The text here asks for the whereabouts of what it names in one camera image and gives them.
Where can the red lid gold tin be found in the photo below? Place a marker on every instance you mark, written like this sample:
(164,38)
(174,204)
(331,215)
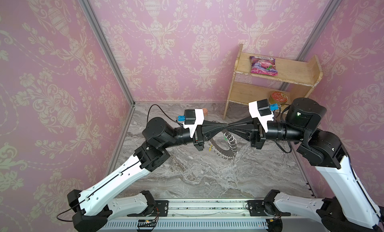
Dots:
(278,97)

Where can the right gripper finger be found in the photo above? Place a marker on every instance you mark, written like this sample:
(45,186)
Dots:
(245,134)
(246,124)

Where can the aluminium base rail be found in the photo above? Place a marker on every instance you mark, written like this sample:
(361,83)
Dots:
(204,214)

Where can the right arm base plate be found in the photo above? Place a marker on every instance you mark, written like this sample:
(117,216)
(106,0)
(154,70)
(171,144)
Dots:
(256,208)

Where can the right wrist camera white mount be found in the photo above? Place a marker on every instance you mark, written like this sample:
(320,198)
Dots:
(263,111)

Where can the wooden two-tier shelf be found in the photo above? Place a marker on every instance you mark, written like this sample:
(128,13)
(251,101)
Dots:
(303,76)

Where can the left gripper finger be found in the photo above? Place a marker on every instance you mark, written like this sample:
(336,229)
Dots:
(213,124)
(210,132)

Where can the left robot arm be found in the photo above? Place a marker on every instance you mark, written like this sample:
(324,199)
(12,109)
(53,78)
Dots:
(150,155)

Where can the pink snack bag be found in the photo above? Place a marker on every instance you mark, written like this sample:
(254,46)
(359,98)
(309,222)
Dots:
(263,65)

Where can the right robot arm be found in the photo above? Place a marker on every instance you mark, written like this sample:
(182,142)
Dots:
(351,209)

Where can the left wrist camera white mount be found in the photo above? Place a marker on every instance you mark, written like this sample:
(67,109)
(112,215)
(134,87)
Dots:
(191,119)

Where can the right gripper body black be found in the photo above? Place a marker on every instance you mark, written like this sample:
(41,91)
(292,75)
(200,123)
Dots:
(258,133)

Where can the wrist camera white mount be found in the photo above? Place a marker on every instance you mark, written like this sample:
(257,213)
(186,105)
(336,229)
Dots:
(263,111)
(191,119)

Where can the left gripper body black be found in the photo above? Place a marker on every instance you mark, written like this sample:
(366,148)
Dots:
(197,139)

